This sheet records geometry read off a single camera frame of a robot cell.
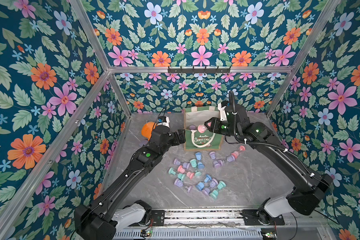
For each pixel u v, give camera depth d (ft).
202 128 2.38
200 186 2.69
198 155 3.06
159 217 2.41
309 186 1.31
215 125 1.95
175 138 2.13
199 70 3.00
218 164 2.95
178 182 2.69
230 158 3.00
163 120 2.06
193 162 2.97
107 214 1.29
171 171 2.84
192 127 3.12
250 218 2.37
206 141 2.98
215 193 2.62
